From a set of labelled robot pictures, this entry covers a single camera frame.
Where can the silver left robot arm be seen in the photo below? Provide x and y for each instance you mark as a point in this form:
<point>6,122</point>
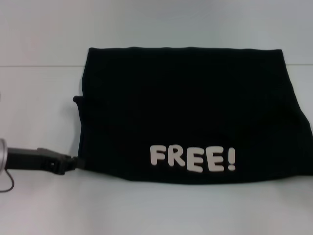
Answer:
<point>3,154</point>

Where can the black shirt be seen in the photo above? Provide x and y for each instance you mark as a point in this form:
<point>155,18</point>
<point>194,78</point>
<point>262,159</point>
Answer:
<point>183,110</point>

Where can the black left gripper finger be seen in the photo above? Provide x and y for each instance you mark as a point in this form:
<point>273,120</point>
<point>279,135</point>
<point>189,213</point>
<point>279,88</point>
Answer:
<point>77,162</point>

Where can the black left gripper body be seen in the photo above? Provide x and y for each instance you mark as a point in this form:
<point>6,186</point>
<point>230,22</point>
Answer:
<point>31,159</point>

